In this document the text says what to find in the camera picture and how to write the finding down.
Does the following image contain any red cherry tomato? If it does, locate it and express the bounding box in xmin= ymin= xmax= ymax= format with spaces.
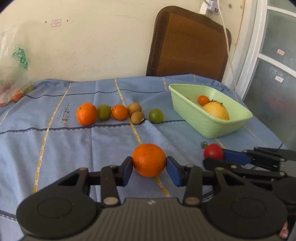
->
xmin=203 ymin=144 xmax=224 ymax=160

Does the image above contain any brown cushioned chair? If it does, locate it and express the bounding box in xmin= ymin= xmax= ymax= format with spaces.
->
xmin=146 ymin=6 xmax=232 ymax=82

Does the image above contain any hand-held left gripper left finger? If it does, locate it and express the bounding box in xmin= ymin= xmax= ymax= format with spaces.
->
xmin=58 ymin=156 xmax=134 ymax=208

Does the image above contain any white power strip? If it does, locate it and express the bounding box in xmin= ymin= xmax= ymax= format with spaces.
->
xmin=199 ymin=0 xmax=220 ymax=16

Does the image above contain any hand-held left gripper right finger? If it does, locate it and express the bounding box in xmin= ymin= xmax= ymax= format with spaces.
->
xmin=166 ymin=156 xmax=243 ymax=207

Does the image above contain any large orange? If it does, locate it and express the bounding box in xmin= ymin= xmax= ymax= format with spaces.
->
xmin=132 ymin=144 xmax=167 ymax=178
xmin=76 ymin=103 xmax=98 ymax=126

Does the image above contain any person's right hand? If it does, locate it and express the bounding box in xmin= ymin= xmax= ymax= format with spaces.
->
xmin=279 ymin=220 xmax=289 ymax=239

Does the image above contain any blue checked tablecloth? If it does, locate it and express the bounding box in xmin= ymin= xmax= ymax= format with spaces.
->
xmin=0 ymin=74 xmax=288 ymax=241

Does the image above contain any brown longan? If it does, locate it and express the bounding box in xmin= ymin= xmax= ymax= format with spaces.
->
xmin=127 ymin=103 xmax=142 ymax=117
xmin=131 ymin=111 xmax=145 ymax=124

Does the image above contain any clear plastic bag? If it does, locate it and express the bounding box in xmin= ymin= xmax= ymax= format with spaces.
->
xmin=0 ymin=25 xmax=35 ymax=107

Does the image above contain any light green plastic basket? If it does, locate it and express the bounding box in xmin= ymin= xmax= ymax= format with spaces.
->
xmin=168 ymin=83 xmax=253 ymax=139

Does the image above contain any white cable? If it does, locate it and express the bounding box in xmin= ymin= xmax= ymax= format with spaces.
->
xmin=216 ymin=0 xmax=238 ymax=92

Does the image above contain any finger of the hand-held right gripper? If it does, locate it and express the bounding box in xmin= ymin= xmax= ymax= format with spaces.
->
xmin=203 ymin=158 xmax=287 ymax=180
xmin=222 ymin=146 xmax=296 ymax=172

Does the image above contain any white framed glass door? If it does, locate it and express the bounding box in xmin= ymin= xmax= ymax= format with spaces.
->
xmin=222 ymin=0 xmax=296 ymax=153

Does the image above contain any large yellow citrus fruit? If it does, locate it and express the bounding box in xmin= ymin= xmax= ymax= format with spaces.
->
xmin=202 ymin=101 xmax=230 ymax=120

